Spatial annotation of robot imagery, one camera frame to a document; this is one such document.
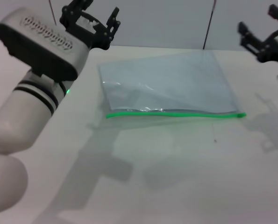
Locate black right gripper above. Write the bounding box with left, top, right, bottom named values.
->
left=237, top=3, right=278, bottom=69

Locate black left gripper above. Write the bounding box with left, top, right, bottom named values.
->
left=59, top=0, right=121, bottom=51

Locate clear green-zip document bag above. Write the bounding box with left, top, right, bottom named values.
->
left=97, top=50, right=247, bottom=120

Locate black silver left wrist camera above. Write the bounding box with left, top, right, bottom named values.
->
left=0, top=7, right=91, bottom=83

